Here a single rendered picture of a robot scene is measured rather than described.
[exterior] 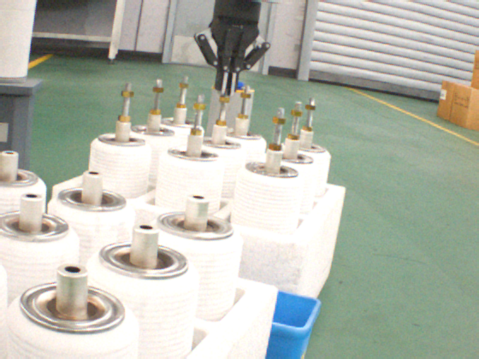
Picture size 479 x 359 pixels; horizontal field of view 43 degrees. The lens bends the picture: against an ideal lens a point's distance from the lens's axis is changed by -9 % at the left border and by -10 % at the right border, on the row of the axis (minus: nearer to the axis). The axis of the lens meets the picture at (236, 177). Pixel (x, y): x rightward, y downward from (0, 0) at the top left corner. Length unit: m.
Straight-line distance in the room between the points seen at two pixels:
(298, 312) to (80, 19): 5.48
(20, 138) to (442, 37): 5.93
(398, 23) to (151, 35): 2.43
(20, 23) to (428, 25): 5.82
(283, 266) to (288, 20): 5.51
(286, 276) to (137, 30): 5.39
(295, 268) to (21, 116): 0.61
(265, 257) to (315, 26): 5.47
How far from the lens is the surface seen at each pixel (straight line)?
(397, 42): 6.61
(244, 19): 1.03
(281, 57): 6.34
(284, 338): 0.78
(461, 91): 4.92
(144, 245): 0.53
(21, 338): 0.43
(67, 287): 0.43
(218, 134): 1.07
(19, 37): 1.24
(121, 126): 1.00
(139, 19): 6.18
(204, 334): 0.61
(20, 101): 1.23
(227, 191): 1.06
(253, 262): 0.90
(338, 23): 6.40
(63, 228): 0.60
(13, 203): 0.72
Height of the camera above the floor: 0.45
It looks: 13 degrees down
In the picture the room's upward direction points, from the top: 8 degrees clockwise
